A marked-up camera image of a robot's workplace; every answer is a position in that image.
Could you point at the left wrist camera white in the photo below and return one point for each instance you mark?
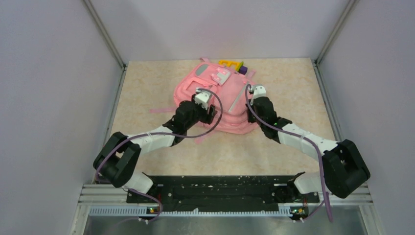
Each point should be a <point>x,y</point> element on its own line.
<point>202,98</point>

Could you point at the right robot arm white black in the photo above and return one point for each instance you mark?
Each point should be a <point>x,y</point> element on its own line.
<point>341,166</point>

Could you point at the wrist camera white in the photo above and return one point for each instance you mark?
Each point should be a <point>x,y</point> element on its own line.
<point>202,98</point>
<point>257,91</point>

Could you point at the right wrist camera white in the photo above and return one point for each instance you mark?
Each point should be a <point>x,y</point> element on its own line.
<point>257,91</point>

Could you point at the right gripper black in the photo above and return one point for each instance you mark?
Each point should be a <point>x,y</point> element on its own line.
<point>250,119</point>

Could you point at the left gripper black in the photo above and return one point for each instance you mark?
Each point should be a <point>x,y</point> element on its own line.
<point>207,118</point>

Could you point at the yellow triangle toy purple cap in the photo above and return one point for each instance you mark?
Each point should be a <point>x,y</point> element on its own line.
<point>236,65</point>

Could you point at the pink student backpack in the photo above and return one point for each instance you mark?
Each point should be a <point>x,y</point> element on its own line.
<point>229,98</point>

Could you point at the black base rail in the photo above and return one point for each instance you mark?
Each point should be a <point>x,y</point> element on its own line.
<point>223,193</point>

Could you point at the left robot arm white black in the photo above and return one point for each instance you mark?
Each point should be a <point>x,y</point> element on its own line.
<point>117,160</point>

